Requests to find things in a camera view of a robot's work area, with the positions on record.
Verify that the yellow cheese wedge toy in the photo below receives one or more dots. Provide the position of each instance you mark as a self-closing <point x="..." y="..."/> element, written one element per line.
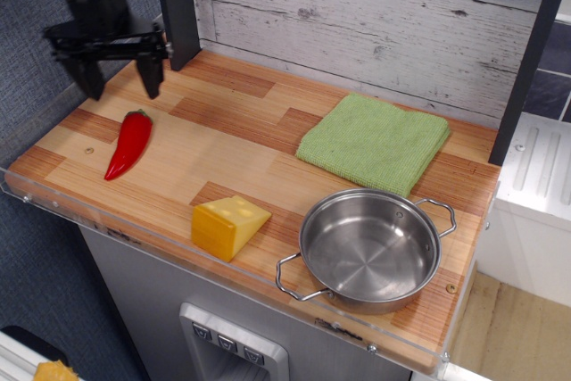
<point x="223" y="227"/>

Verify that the dark left upright post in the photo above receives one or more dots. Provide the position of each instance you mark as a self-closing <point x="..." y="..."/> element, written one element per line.
<point x="181" y="30"/>

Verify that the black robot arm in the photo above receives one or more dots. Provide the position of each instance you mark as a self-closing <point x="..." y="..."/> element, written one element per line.
<point x="106" y="30"/>

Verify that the red chili pepper toy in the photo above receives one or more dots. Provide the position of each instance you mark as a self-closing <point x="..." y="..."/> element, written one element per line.
<point x="135" y="133"/>

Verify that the yellow object at corner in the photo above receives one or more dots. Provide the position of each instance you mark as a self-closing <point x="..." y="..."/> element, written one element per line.
<point x="54" y="371"/>

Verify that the grey toy fridge cabinet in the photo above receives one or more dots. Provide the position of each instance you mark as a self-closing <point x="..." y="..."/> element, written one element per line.
<point x="149" y="291"/>

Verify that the green towel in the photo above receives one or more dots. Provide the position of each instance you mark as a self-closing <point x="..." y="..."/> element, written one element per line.
<point x="374" y="144"/>

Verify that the dark right upright post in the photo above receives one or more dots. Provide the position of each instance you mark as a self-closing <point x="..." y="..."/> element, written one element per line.
<point x="533" y="53"/>

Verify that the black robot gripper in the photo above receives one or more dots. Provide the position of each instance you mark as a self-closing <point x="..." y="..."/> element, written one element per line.
<point x="104" y="30"/>

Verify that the white toy sink unit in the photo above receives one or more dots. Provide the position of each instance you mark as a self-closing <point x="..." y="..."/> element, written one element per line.
<point x="526" y="238"/>

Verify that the dark upright post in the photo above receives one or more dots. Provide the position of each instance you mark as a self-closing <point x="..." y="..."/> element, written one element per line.
<point x="533" y="53"/>
<point x="181" y="30"/>

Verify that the silver dispenser panel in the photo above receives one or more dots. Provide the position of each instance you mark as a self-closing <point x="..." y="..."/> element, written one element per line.
<point x="223" y="350"/>

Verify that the stainless steel pot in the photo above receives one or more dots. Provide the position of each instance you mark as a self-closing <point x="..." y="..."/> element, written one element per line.
<point x="370" y="251"/>

